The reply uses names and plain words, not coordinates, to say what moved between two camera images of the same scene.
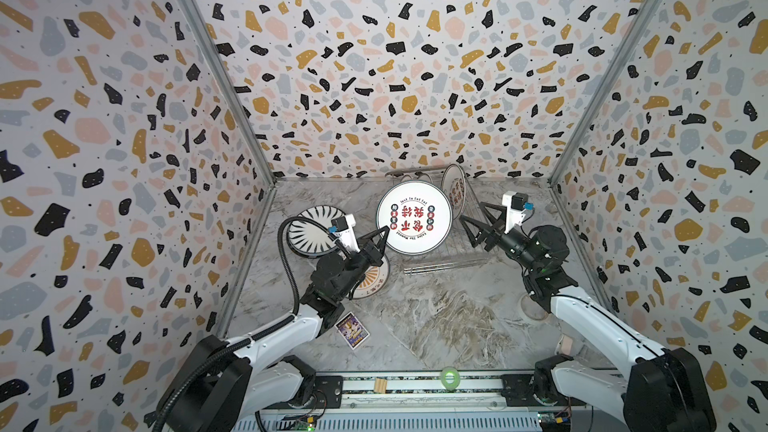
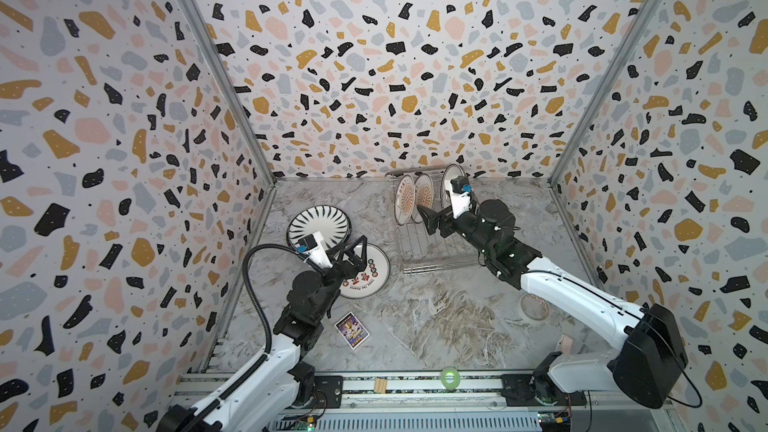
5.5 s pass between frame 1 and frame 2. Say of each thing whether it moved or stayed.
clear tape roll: stayed
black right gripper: moved
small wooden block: stayed
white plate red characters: moved
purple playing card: stayed
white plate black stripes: stayed
